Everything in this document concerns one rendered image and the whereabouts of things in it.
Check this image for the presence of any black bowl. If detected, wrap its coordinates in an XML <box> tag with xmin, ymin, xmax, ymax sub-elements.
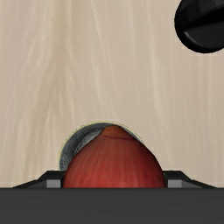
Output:
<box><xmin>173</xmin><ymin>0</ymin><xmax>224</xmax><ymax>54</ymax></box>

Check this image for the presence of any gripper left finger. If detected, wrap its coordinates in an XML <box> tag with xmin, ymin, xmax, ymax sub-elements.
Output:
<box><xmin>12</xmin><ymin>170</ymin><xmax>66</xmax><ymax>189</ymax></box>

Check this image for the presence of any red onion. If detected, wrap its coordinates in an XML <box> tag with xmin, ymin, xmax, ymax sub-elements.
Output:
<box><xmin>62</xmin><ymin>125</ymin><xmax>167</xmax><ymax>189</ymax></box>

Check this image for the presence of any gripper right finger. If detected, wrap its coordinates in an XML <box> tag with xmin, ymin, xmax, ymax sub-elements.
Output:
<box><xmin>162</xmin><ymin>170</ymin><xmax>216</xmax><ymax>189</ymax></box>

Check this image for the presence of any grey plate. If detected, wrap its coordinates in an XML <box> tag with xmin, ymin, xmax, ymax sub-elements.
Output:
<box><xmin>58</xmin><ymin>121</ymin><xmax>144</xmax><ymax>172</ymax></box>

